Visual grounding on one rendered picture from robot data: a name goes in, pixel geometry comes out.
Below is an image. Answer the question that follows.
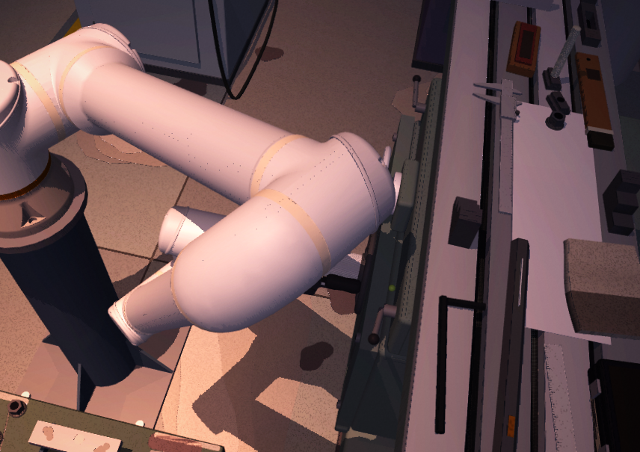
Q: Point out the dark grey stepped block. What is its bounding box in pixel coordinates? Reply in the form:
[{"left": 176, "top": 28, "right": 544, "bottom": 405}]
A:
[{"left": 448, "top": 196, "right": 484, "bottom": 249}]

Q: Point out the beige grey block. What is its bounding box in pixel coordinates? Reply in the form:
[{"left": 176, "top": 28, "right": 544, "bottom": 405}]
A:
[{"left": 563, "top": 238, "right": 640, "bottom": 334}]

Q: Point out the large dark step block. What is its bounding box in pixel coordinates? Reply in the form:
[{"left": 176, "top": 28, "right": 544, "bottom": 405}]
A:
[{"left": 602, "top": 169, "right": 640, "bottom": 236}]

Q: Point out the dark clamp block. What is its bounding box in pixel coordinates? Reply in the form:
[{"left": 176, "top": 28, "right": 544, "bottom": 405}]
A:
[{"left": 579, "top": 9, "right": 602, "bottom": 49}]

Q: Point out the white handwheel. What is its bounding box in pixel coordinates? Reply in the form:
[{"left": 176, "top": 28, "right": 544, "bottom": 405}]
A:
[{"left": 381, "top": 145, "right": 403, "bottom": 186}]

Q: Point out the grey lever with black knob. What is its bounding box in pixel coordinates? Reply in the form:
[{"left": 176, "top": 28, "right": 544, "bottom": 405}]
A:
[
  {"left": 368, "top": 305, "right": 399, "bottom": 347},
  {"left": 411, "top": 74, "right": 427, "bottom": 115}
]

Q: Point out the steel vernier caliper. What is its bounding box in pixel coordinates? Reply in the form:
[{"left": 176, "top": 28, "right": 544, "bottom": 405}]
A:
[{"left": 473, "top": 78, "right": 522, "bottom": 215}]

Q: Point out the black hex key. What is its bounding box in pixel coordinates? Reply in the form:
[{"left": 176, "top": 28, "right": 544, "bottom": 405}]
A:
[{"left": 434, "top": 295, "right": 487, "bottom": 435}]

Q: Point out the dark blue panel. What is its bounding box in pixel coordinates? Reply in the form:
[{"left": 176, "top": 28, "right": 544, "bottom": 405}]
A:
[{"left": 411, "top": 0, "right": 460, "bottom": 72}]

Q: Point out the white paper sheet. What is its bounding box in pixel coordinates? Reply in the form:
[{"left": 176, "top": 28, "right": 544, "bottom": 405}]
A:
[{"left": 508, "top": 102, "right": 614, "bottom": 347}]

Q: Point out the long dark bar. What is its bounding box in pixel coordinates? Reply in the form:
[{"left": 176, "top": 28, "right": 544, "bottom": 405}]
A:
[{"left": 501, "top": 238, "right": 532, "bottom": 452}]

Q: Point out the grey metal cabinet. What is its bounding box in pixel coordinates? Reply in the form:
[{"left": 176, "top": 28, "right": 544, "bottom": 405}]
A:
[{"left": 66, "top": 0, "right": 282, "bottom": 87}]

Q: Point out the orange box with red inlay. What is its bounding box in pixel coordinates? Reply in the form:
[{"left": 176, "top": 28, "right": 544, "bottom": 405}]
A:
[{"left": 505, "top": 21, "right": 543, "bottom": 77}]

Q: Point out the reddish brown flat piece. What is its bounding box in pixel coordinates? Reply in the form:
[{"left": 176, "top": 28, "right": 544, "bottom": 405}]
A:
[{"left": 149, "top": 431, "right": 213, "bottom": 452}]

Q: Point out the grey knurled rod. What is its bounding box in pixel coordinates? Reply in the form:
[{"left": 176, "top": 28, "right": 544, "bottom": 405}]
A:
[{"left": 549, "top": 24, "right": 582, "bottom": 81}]

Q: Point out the orange brown bar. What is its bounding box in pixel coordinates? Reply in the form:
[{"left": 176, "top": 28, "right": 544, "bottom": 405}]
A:
[{"left": 574, "top": 52, "right": 617, "bottom": 151}]

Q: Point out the steel ruler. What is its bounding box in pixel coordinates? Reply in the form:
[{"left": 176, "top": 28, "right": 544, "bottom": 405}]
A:
[{"left": 541, "top": 341, "right": 587, "bottom": 452}]

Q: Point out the grey flat plate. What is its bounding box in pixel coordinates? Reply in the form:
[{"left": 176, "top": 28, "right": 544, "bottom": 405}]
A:
[{"left": 26, "top": 420, "right": 124, "bottom": 452}]

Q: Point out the dark box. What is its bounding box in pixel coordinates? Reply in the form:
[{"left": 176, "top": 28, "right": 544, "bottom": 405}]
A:
[{"left": 588, "top": 358, "right": 640, "bottom": 452}]

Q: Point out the crank with black handle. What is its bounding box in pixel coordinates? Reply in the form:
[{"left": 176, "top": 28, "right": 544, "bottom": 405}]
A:
[{"left": 319, "top": 253, "right": 369, "bottom": 298}]

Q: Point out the black cable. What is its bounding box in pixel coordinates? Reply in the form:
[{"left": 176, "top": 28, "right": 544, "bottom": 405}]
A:
[{"left": 206, "top": 0, "right": 282, "bottom": 100}]

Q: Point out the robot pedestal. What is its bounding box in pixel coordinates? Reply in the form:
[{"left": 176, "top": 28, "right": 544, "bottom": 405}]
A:
[{"left": 0, "top": 152, "right": 174, "bottom": 414}]

